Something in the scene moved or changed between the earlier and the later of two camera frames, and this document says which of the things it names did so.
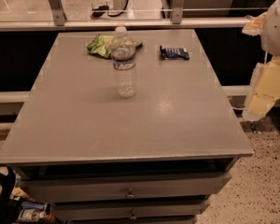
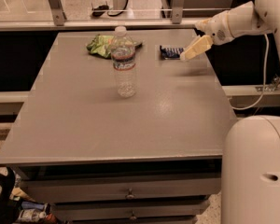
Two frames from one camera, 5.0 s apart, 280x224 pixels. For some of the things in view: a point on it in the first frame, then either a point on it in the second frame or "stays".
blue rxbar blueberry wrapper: x=174 y=53 stays
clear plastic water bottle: x=123 y=55 stays
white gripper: x=277 y=28 → x=217 y=28
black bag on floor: x=4 y=208 stays
